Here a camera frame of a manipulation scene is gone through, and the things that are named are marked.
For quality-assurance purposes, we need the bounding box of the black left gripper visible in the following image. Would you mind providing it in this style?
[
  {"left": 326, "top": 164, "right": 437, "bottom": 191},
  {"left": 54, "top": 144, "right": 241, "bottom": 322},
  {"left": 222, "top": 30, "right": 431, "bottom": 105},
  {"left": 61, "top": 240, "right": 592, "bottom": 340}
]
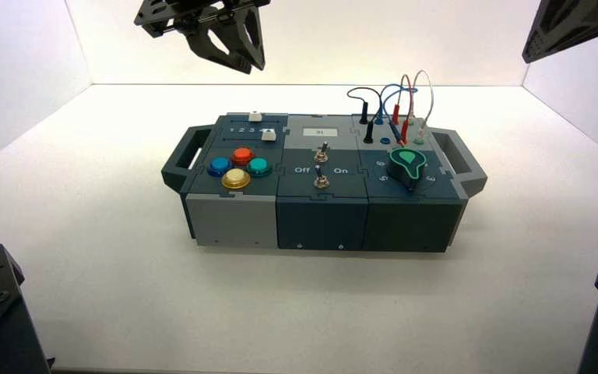
[{"left": 133, "top": 0, "right": 273, "bottom": 75}]

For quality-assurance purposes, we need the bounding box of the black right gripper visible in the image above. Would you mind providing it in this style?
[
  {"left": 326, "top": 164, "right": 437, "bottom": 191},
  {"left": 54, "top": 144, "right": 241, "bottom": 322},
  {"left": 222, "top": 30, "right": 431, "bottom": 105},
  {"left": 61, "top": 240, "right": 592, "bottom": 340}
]
[{"left": 522, "top": 0, "right": 598, "bottom": 65}]

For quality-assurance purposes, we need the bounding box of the orange push button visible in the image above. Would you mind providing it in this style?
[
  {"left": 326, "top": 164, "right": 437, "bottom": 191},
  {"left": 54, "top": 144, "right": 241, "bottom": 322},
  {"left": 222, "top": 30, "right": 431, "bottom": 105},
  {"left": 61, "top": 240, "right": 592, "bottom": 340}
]
[{"left": 230, "top": 146, "right": 256, "bottom": 167}]

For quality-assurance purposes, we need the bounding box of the blue push button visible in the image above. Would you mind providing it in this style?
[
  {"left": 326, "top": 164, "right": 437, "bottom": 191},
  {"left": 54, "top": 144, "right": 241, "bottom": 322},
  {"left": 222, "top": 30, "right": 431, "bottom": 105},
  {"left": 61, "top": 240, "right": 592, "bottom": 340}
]
[{"left": 206, "top": 156, "right": 234, "bottom": 178}]

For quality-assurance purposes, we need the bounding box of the teal push button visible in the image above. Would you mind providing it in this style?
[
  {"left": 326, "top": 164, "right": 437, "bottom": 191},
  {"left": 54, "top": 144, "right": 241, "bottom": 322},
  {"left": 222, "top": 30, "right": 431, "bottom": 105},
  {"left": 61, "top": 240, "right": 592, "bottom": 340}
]
[{"left": 247, "top": 157, "right": 273, "bottom": 178}]

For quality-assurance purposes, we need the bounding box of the yellow push button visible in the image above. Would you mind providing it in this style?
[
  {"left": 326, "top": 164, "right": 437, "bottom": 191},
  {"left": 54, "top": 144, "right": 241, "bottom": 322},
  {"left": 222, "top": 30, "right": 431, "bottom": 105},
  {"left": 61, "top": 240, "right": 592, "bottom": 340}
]
[{"left": 220, "top": 168, "right": 252, "bottom": 191}]

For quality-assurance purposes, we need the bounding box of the grey modular task box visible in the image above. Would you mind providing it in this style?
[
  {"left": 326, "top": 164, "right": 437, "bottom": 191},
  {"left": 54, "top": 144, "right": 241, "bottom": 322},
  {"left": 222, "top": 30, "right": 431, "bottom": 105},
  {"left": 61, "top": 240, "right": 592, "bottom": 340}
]
[{"left": 160, "top": 111, "right": 489, "bottom": 255}]

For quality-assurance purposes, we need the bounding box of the green rotary knob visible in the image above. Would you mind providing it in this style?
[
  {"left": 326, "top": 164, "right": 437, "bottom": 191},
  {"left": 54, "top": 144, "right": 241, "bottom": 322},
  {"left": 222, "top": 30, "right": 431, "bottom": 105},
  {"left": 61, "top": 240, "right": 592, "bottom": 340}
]
[{"left": 385, "top": 146, "right": 427, "bottom": 189}]

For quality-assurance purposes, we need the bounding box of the black banana plug cable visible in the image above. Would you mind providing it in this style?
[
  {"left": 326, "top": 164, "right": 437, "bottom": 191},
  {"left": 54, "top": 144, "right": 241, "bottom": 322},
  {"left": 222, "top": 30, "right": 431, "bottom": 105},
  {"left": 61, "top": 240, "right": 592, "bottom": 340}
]
[{"left": 346, "top": 86, "right": 385, "bottom": 145}]

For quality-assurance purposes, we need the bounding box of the red banana plug cable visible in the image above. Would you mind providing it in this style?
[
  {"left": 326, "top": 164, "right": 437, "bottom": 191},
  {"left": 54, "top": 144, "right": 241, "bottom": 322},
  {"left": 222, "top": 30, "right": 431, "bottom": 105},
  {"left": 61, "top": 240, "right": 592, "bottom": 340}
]
[{"left": 391, "top": 73, "right": 415, "bottom": 146}]

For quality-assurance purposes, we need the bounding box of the blue banana plug cable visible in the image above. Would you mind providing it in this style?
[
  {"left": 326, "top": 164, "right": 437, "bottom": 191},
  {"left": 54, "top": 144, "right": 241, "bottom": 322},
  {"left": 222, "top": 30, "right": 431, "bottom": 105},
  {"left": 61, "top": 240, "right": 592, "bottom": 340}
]
[{"left": 375, "top": 83, "right": 419, "bottom": 149}]

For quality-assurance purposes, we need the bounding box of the white banana plug cable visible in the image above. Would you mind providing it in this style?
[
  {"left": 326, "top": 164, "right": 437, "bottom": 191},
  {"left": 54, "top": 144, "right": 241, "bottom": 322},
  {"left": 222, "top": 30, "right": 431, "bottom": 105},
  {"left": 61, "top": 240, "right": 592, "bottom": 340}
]
[{"left": 406, "top": 69, "right": 436, "bottom": 147}]

